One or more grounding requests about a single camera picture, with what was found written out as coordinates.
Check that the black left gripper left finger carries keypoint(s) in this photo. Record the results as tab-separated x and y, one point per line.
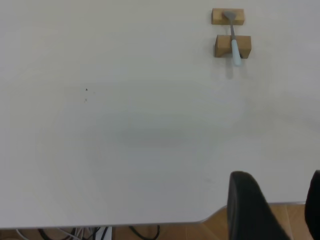
247	215

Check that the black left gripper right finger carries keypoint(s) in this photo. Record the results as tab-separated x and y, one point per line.
314	207

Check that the arched wooden block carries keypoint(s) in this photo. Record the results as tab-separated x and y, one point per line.
222	46

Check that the flat rectangular wooden block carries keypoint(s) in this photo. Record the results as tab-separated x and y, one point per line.
216	16

